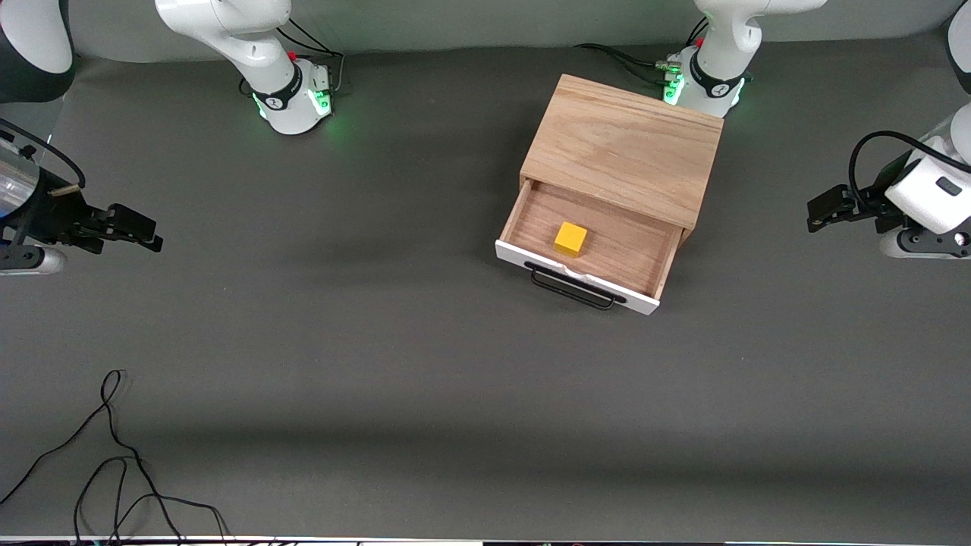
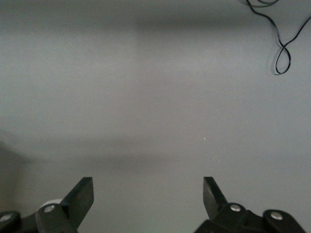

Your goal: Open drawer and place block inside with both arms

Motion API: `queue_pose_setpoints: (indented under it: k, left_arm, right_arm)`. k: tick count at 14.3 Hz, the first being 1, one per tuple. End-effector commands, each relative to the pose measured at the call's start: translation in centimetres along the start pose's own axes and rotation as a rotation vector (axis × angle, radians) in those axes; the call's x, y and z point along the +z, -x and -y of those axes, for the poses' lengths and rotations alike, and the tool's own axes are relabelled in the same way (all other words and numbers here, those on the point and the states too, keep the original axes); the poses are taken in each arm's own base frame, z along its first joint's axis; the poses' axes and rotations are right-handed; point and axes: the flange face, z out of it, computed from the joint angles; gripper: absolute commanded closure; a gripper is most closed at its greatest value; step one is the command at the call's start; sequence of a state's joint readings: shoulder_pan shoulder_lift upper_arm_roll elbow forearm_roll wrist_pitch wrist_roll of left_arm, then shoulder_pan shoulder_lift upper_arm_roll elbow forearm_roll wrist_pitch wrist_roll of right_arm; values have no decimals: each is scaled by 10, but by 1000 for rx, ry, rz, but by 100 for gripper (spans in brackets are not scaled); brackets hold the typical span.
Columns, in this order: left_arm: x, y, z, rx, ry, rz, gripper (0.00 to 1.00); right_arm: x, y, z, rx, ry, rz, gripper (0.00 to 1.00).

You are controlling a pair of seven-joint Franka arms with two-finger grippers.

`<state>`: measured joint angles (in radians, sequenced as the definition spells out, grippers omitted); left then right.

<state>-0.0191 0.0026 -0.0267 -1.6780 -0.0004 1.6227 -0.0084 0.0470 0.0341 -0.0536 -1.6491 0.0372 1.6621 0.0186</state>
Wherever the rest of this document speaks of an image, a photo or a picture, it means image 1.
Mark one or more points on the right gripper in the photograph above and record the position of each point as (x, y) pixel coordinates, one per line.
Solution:
(53, 218)

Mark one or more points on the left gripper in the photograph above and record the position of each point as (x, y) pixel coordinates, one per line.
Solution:
(872, 203)

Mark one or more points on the wooden drawer with white front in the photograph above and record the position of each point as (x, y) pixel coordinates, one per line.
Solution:
(607, 243)

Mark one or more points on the yellow cube block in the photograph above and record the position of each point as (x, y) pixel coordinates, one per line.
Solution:
(570, 239)

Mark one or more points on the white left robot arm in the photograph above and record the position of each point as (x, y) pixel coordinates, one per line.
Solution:
(713, 76)

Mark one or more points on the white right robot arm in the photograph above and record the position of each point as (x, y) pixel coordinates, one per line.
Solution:
(273, 76)

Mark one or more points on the light wooden drawer cabinet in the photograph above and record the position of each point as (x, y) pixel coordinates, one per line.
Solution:
(622, 144)

